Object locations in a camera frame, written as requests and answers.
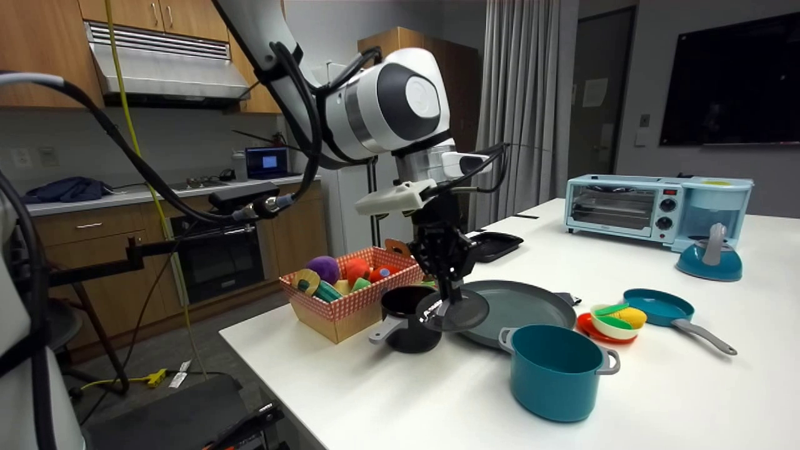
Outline smoked glass pot lid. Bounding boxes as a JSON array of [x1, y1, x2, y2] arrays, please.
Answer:
[[415, 284, 492, 336]]

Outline red plush toy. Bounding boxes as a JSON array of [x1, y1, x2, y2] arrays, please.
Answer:
[[341, 254, 374, 284]]

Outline small black pot grey handle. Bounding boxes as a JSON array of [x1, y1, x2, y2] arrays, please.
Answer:
[[367, 284, 446, 354]]

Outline blue cloth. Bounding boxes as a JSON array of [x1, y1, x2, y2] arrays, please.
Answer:
[[22, 176, 115, 208]]

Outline teal toy kettle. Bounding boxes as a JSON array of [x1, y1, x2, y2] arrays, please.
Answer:
[[675, 221, 745, 284]]

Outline purple plush toy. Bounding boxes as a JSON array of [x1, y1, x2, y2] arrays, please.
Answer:
[[307, 252, 342, 287]]

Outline large grey frying pan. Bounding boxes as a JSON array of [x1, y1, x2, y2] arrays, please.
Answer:
[[446, 277, 582, 352]]

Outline yellow plush toy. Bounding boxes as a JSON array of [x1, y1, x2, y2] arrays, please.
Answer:
[[291, 267, 325, 297]]

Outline yellow cable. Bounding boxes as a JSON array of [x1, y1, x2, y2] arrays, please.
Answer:
[[101, 0, 196, 389]]

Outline wooden wall cabinets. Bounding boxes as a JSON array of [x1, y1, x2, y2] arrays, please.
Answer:
[[0, 0, 282, 117]]

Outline blue-screened device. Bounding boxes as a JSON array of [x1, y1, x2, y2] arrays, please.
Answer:
[[244, 144, 292, 182]]

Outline red checkered basket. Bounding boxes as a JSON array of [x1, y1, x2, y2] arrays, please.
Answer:
[[277, 237, 426, 347]]

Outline black built-in oven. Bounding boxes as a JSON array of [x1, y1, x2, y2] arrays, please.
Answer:
[[167, 208, 270, 307]]

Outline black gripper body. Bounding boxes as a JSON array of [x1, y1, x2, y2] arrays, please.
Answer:
[[409, 188, 481, 269]]

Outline small teal frying pan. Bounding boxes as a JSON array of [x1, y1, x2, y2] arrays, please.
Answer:
[[621, 284, 742, 361]]

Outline thick black cable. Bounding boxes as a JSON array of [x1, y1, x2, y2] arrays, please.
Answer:
[[0, 69, 296, 229]]

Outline white range hood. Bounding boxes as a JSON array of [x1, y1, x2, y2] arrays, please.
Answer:
[[82, 21, 252, 107]]

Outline black grill tray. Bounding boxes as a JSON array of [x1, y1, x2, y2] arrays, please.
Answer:
[[465, 229, 527, 266]]

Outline wooden base cabinets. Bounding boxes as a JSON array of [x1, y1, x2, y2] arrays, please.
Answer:
[[27, 182, 332, 357]]

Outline teal mug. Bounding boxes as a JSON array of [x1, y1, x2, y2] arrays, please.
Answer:
[[497, 322, 626, 424]]

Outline metal stand pole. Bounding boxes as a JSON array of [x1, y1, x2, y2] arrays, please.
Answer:
[[365, 161, 385, 249]]

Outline striped watermelon plush toy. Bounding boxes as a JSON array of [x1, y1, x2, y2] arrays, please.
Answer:
[[314, 279, 346, 304]]

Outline light blue toaster oven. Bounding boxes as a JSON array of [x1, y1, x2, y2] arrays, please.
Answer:
[[564, 173, 755, 252]]

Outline black wall television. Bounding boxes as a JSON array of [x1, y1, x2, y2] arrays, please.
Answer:
[[657, 8, 800, 151]]

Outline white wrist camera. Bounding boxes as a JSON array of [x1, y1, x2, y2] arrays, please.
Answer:
[[355, 178, 444, 221]]

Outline grey curtain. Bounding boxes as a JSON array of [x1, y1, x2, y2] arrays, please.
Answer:
[[469, 0, 582, 233]]

